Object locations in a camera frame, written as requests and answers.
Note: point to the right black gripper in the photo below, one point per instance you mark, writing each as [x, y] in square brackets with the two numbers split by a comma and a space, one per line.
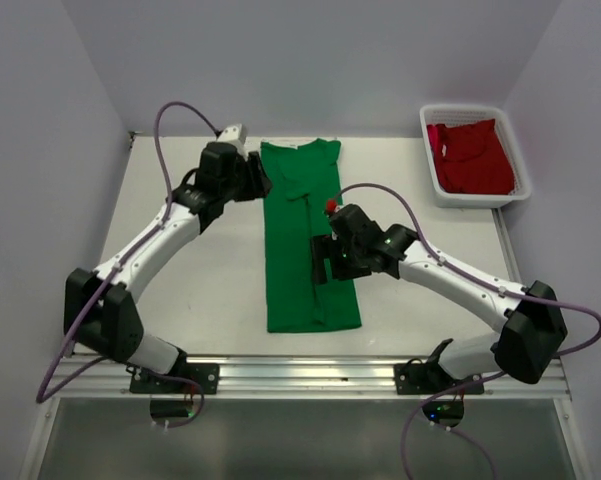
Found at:
[325, 247]

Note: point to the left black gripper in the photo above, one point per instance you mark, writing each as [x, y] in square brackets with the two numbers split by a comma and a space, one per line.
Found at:
[259, 184]

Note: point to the green t shirt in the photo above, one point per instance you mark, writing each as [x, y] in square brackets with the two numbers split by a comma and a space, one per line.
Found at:
[304, 178]

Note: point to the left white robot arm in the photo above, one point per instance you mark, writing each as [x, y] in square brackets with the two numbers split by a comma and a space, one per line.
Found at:
[100, 310]

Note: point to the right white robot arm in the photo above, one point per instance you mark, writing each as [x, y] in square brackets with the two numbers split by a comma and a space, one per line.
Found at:
[526, 328]

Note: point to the red t shirt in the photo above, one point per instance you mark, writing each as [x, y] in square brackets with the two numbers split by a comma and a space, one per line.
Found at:
[469, 159]

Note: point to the white plastic basket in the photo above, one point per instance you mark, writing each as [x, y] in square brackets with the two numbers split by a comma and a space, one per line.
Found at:
[454, 115]

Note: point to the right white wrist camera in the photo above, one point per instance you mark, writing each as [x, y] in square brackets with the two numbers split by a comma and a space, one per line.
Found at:
[331, 207]

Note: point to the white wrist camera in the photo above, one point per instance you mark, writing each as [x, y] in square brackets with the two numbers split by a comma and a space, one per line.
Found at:
[235, 134]
[331, 207]

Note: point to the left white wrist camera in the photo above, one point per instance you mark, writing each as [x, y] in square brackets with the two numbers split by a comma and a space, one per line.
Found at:
[235, 134]

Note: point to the aluminium mounting rail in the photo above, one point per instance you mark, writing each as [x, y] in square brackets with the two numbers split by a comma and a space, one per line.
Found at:
[271, 377]

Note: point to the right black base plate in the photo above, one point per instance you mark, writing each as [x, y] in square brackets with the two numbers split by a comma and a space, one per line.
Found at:
[417, 378]

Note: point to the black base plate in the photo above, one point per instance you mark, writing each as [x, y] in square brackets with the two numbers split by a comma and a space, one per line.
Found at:
[205, 375]
[417, 378]

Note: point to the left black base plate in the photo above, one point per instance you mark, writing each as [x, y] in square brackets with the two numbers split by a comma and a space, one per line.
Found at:
[205, 375]

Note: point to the side aluminium rail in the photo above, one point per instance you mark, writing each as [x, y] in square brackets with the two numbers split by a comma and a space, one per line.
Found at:
[506, 245]

